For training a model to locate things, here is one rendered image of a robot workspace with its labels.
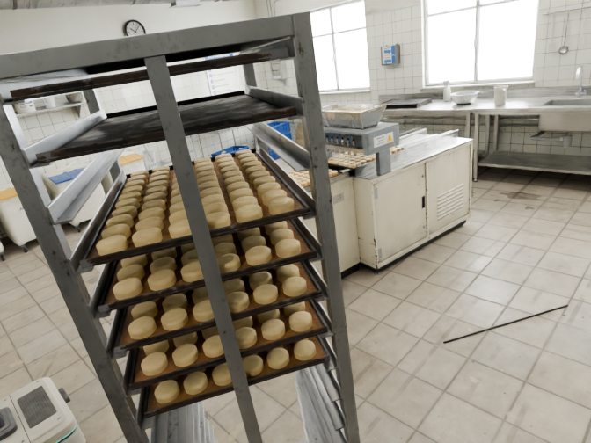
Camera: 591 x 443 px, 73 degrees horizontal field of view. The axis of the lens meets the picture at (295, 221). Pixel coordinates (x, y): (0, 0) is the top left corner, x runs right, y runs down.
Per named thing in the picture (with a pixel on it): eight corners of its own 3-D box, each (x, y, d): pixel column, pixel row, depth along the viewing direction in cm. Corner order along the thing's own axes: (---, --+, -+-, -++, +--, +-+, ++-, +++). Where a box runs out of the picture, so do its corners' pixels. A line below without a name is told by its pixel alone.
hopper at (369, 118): (339, 119, 341) (337, 103, 336) (389, 123, 297) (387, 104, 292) (312, 127, 327) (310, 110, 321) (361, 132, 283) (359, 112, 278)
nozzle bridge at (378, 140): (339, 156, 362) (334, 119, 348) (401, 168, 305) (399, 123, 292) (310, 166, 345) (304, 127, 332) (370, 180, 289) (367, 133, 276)
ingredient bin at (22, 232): (21, 256, 480) (-7, 196, 450) (9, 244, 523) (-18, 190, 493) (68, 237, 514) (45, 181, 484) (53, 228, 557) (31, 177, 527)
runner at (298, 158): (244, 125, 126) (242, 116, 125) (252, 124, 127) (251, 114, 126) (296, 172, 69) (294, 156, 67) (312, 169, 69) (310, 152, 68)
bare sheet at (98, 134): (107, 119, 113) (105, 113, 113) (245, 95, 120) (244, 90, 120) (39, 163, 59) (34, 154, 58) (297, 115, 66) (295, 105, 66)
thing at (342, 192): (335, 257, 364) (324, 163, 329) (361, 270, 337) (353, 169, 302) (271, 290, 329) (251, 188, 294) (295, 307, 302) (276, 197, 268)
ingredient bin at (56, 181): (76, 235, 520) (54, 178, 490) (62, 225, 564) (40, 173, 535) (116, 220, 553) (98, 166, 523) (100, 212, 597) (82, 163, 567)
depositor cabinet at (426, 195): (411, 208, 440) (408, 133, 408) (470, 225, 385) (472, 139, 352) (322, 251, 378) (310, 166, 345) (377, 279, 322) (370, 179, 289)
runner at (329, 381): (273, 272, 147) (271, 265, 146) (280, 270, 148) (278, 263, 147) (331, 403, 90) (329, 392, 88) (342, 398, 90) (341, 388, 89)
